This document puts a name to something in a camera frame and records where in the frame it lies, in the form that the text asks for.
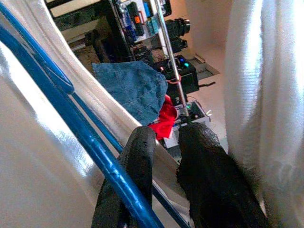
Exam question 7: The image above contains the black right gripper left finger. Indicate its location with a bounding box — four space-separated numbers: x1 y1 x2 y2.
91 127 157 228

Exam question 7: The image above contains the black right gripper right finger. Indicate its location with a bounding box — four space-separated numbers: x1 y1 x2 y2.
177 122 270 228

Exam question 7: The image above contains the blue plastic hanger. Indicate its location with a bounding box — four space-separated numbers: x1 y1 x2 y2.
0 2 190 228

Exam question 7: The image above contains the white bag print t-shirt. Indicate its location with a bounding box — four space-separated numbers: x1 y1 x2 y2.
0 0 304 228

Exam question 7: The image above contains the pink plastic hanger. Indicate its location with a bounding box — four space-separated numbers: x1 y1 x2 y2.
167 75 183 85

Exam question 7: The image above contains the white electronic device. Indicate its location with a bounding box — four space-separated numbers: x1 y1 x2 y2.
163 101 212 149

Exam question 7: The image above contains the red shirt plaid pocket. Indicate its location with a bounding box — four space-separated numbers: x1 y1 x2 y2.
148 95 179 141

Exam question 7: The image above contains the blue denim dress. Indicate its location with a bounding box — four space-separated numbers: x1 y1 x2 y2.
92 61 169 126

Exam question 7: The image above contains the black electronics case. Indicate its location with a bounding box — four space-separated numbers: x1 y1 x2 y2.
152 54 200 105

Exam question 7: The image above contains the chrome black clothes rack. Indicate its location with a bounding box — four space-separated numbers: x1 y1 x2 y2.
154 0 190 123

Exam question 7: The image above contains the black desk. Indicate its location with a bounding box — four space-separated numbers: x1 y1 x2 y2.
46 0 133 62

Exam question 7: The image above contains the black toolbox orange latch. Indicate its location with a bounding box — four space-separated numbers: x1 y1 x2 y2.
124 1 145 38

